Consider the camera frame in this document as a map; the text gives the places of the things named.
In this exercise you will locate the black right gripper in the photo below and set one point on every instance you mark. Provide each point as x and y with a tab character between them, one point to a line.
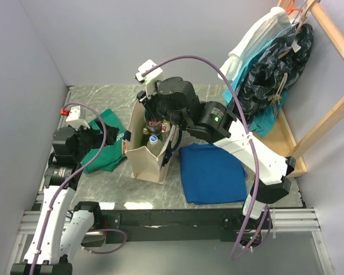
148	103

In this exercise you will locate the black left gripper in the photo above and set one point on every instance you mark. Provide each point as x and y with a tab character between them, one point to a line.
98	137

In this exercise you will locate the clear water bottle blue cap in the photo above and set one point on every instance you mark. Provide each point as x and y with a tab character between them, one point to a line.
154	145

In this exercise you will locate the dark cola glass bottle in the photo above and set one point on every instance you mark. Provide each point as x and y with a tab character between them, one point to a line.
154	127

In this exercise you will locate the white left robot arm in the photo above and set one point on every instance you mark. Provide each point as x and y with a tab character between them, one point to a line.
54	242

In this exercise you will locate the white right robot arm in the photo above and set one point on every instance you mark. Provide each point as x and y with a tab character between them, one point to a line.
220	127

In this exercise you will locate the beige canvas tote bag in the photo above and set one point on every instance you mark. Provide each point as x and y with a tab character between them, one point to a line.
145	165

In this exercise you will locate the green glass bottle middle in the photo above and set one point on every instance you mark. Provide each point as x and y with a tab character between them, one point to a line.
145	136

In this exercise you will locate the blue folded t-shirt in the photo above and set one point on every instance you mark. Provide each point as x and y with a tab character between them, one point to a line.
210	175

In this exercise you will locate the turquoise hanging shirt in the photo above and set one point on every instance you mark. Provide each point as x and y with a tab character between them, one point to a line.
264	121

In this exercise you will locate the dark patterned hanging shirt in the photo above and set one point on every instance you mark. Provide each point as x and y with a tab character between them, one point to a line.
286	56

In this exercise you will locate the wooden clothes rack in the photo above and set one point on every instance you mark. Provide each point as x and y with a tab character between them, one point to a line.
314	108

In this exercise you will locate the white hanging shirt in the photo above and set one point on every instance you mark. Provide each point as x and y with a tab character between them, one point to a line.
260	33

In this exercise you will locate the orange clothes hanger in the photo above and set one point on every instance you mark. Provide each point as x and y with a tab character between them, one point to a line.
291	8

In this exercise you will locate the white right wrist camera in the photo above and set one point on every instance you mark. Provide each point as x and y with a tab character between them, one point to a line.
148	76

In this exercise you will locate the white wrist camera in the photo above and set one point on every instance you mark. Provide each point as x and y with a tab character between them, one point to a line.
148	76
75	117

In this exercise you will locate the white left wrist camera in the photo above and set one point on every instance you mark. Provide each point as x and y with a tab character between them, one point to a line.
75	117

